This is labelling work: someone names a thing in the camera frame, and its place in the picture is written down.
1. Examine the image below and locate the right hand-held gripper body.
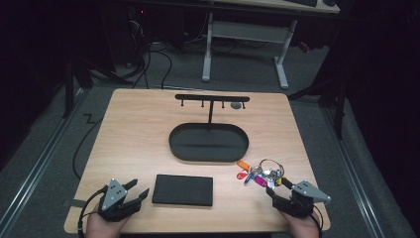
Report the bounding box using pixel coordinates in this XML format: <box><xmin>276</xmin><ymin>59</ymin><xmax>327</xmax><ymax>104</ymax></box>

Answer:
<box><xmin>270</xmin><ymin>179</ymin><xmax>333</xmax><ymax>219</ymax></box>

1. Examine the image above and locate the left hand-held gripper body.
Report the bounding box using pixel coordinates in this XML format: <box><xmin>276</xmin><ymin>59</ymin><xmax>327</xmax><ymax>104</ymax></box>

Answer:
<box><xmin>97</xmin><ymin>178</ymin><xmax>144</xmax><ymax>223</ymax></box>

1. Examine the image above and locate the key bunch with coloured tags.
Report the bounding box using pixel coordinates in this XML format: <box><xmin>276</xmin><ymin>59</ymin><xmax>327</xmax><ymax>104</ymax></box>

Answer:
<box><xmin>235</xmin><ymin>158</ymin><xmax>285</xmax><ymax>190</ymax></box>

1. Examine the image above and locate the black wallet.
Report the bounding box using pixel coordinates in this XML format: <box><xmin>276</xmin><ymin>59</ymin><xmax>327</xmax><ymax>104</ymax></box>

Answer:
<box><xmin>151</xmin><ymin>174</ymin><xmax>214</xmax><ymax>207</ymax></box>

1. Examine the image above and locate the black key rack with tray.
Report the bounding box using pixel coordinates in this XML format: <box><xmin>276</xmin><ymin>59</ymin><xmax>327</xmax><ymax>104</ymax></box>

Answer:
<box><xmin>168</xmin><ymin>93</ymin><xmax>251</xmax><ymax>164</ymax></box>

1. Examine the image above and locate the person's right hand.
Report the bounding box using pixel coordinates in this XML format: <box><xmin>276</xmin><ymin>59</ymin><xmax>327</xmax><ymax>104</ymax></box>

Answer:
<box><xmin>278</xmin><ymin>209</ymin><xmax>322</xmax><ymax>238</ymax></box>

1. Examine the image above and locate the person's left hand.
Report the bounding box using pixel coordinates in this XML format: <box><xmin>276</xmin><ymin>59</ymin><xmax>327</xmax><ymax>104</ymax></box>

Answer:
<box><xmin>84</xmin><ymin>203</ymin><xmax>131</xmax><ymax>238</ymax></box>

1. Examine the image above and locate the grey tape strip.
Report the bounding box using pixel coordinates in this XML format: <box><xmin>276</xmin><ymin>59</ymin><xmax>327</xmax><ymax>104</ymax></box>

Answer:
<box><xmin>68</xmin><ymin>198</ymin><xmax>87</xmax><ymax>209</ymax></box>

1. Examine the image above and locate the black metal stand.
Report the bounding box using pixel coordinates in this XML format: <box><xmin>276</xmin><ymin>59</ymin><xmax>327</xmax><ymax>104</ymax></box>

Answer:
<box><xmin>287</xmin><ymin>73</ymin><xmax>350</xmax><ymax>141</ymax></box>
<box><xmin>61</xmin><ymin>54</ymin><xmax>135</xmax><ymax>119</ymax></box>

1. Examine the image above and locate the black computer tower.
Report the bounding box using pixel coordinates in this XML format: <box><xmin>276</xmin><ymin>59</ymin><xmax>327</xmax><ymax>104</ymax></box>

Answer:
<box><xmin>126</xmin><ymin>5</ymin><xmax>151</xmax><ymax>67</ymax></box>

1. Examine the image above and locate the black keyboard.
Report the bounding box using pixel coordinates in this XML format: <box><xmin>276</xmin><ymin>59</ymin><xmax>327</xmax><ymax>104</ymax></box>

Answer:
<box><xmin>284</xmin><ymin>0</ymin><xmax>319</xmax><ymax>8</ymax></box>

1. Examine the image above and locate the right hand-held gripper cable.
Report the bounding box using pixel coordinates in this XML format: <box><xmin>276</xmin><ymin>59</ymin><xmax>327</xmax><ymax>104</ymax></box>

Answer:
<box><xmin>310</xmin><ymin>203</ymin><xmax>325</xmax><ymax>238</ymax></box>

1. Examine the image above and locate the hand-held gripper cable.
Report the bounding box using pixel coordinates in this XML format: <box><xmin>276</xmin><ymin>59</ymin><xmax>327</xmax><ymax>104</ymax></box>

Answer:
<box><xmin>310</xmin><ymin>203</ymin><xmax>325</xmax><ymax>238</ymax></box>
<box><xmin>76</xmin><ymin>185</ymin><xmax>109</xmax><ymax>238</ymax></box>

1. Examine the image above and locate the left hand-held gripper cable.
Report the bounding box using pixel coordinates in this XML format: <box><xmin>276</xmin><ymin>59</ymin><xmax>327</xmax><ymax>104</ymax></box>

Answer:
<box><xmin>76</xmin><ymin>185</ymin><xmax>109</xmax><ymax>238</ymax></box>

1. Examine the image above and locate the aluminium floor rail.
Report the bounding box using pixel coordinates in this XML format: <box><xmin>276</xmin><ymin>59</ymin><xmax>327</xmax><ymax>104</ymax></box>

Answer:
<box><xmin>0</xmin><ymin>88</ymin><xmax>87</xmax><ymax>238</ymax></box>
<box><xmin>321</xmin><ymin>107</ymin><xmax>387</xmax><ymax>238</ymax></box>

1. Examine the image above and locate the black floor cable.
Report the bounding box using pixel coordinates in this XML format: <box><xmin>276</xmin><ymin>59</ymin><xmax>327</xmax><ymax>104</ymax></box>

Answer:
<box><xmin>72</xmin><ymin>113</ymin><xmax>105</xmax><ymax>181</ymax></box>

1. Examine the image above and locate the bundle of black cables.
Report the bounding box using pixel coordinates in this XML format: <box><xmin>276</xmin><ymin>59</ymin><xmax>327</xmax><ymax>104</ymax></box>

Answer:
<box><xmin>130</xmin><ymin>19</ymin><xmax>174</xmax><ymax>90</ymax></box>

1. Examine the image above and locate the grey metal frame desk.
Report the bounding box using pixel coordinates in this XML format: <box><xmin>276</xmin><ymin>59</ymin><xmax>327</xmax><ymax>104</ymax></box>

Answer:
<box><xmin>201</xmin><ymin>0</ymin><xmax>342</xmax><ymax>91</ymax></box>

